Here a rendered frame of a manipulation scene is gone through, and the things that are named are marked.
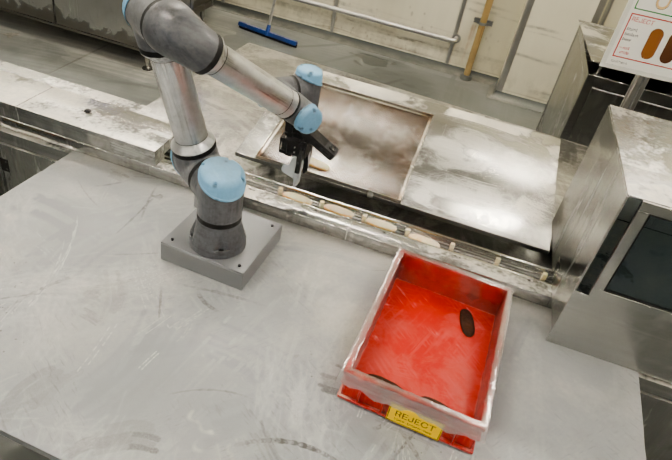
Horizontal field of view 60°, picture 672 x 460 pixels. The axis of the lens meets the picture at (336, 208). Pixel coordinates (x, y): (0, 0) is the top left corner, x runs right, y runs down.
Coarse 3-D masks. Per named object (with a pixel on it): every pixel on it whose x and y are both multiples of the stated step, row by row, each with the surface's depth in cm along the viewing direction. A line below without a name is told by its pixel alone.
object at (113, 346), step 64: (64, 192) 172; (128, 192) 177; (192, 192) 183; (0, 256) 148; (64, 256) 152; (128, 256) 156; (320, 256) 168; (384, 256) 173; (0, 320) 132; (64, 320) 135; (128, 320) 138; (192, 320) 142; (256, 320) 145; (320, 320) 149; (512, 320) 160; (0, 384) 120; (64, 384) 122; (128, 384) 125; (192, 384) 127; (256, 384) 130; (320, 384) 133; (512, 384) 142; (576, 384) 146; (64, 448) 112; (128, 448) 114; (192, 448) 116; (256, 448) 118; (320, 448) 120; (384, 448) 123; (448, 448) 125; (512, 448) 128; (576, 448) 131; (640, 448) 133
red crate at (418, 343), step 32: (416, 288) 164; (384, 320) 152; (416, 320) 154; (448, 320) 156; (480, 320) 158; (384, 352) 143; (416, 352) 145; (448, 352) 147; (480, 352) 148; (416, 384) 137; (448, 384) 138; (480, 384) 140; (384, 416) 128
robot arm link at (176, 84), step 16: (128, 0) 124; (144, 0) 120; (160, 0) 119; (128, 16) 125; (144, 48) 127; (160, 64) 131; (176, 64) 132; (160, 80) 134; (176, 80) 134; (192, 80) 138; (176, 96) 137; (192, 96) 139; (176, 112) 140; (192, 112) 142; (176, 128) 144; (192, 128) 144; (176, 144) 148; (192, 144) 147; (208, 144) 149; (176, 160) 151; (192, 160) 148
